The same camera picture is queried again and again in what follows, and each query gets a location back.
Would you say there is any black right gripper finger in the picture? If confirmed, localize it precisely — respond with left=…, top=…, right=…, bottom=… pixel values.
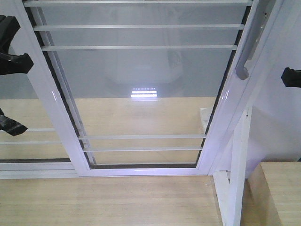
left=281, top=67, right=301, bottom=88

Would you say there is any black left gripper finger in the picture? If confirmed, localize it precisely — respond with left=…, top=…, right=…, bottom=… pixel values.
left=0, top=109, right=28, bottom=136
left=0, top=15, right=33, bottom=75

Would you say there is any grey door handle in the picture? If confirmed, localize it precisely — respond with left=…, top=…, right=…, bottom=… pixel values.
left=235, top=0, right=275, bottom=80

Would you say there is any white sliding glass door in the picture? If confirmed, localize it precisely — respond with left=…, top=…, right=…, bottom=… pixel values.
left=9, top=0, right=271, bottom=177

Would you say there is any white fixed glass door panel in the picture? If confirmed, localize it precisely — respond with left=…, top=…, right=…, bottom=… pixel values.
left=0, top=44, right=71, bottom=164

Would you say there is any white door frame with track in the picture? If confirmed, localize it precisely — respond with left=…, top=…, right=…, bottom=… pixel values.
left=0, top=0, right=299, bottom=179

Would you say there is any white triangular support bracket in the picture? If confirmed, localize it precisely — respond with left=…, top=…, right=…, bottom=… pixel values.
left=212, top=107, right=252, bottom=226

